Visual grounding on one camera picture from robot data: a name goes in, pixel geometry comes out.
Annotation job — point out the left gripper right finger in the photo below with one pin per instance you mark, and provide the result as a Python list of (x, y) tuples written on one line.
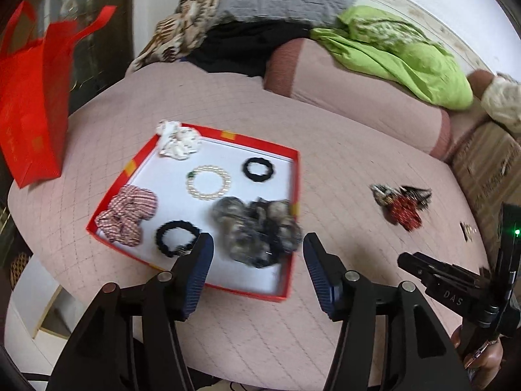
[(418, 352)]

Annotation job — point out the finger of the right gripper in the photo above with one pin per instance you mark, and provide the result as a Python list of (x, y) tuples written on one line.
[(426, 269)]

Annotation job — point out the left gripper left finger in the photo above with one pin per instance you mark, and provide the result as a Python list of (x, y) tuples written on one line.
[(127, 340)]

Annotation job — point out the red dotted scrunchie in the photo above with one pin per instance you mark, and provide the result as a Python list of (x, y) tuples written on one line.
[(403, 210)]

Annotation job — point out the black rhinestone hair claw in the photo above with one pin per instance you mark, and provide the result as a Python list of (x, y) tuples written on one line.
[(422, 197)]

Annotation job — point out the red white plaid scrunchie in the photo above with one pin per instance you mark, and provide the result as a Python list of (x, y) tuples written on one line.
[(120, 222)]

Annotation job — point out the grey organza scrunchie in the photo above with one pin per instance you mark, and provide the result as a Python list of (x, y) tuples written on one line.
[(258, 234)]

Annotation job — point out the white floral scrunchie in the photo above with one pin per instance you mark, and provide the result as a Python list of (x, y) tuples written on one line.
[(176, 141)]

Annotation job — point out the person's right hand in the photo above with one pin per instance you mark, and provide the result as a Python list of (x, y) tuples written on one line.
[(485, 366)]

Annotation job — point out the small hair clip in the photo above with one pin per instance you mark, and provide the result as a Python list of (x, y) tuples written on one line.
[(469, 231)]

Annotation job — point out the striped brown cushion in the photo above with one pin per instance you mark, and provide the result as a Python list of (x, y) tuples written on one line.
[(487, 168)]

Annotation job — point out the white plastic bag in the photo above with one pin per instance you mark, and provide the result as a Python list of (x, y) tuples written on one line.
[(502, 102)]

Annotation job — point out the red box lid tray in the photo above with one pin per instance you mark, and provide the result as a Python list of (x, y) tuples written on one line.
[(258, 169)]

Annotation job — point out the green blanket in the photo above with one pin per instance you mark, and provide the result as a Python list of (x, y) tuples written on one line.
[(378, 43)]

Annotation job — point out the pink bolster pillow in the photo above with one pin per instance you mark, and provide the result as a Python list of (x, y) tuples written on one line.
[(303, 70)]

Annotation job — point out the wooden glass door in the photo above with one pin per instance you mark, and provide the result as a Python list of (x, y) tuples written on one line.
[(100, 59)]

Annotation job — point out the black garment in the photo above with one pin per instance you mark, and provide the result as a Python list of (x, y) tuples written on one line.
[(244, 47)]

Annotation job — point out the red gift bag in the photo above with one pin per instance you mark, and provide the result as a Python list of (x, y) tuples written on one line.
[(35, 89)]

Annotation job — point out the leopard print cloth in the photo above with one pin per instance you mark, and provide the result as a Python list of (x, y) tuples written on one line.
[(177, 35)]

